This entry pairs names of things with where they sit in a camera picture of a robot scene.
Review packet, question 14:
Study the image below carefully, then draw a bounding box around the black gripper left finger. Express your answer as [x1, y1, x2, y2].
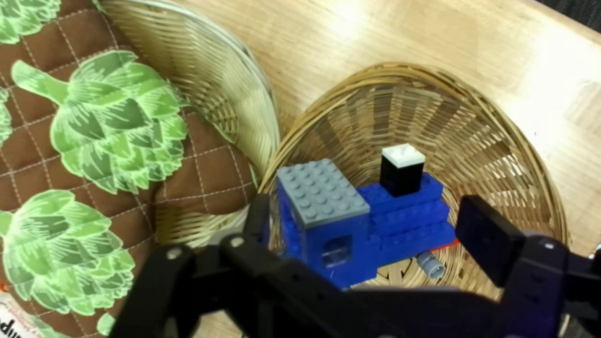
[109, 193, 353, 338]

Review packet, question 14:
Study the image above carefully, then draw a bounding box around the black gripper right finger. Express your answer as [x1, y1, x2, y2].
[455, 195, 601, 338]

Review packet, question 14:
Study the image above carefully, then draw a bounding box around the blue lego train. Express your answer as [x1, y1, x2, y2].
[276, 144, 455, 289]

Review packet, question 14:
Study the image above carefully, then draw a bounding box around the wicker basket holding train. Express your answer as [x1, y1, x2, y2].
[258, 60, 571, 302]

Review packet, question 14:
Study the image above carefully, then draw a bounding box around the green artichoke oven mitt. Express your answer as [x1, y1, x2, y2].
[0, 0, 256, 338]

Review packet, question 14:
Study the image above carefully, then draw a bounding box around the white wicker basket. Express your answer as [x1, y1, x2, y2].
[102, 0, 280, 246]

